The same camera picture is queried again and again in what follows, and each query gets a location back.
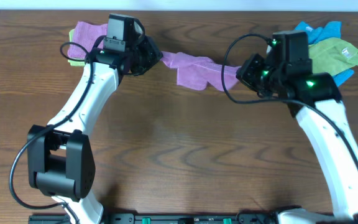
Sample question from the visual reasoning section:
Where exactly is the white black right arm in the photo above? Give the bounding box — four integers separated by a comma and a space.
236, 54, 358, 223

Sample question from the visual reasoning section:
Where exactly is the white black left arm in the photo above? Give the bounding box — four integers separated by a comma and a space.
27, 36, 162, 223

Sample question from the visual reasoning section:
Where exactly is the folded green cloth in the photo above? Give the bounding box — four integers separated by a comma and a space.
68, 29, 86, 67

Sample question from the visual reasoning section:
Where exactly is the blue cloth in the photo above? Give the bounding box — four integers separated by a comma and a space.
295, 21, 354, 86

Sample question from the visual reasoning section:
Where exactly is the black right cable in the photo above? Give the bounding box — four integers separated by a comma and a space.
221, 33, 358, 218

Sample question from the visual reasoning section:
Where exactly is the black cable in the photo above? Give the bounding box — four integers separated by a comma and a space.
9, 42, 96, 224
221, 33, 358, 218

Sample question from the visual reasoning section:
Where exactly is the black left cable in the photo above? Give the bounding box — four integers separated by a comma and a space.
9, 42, 96, 224

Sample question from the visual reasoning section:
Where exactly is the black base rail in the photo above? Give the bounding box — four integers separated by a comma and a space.
28, 213, 335, 224

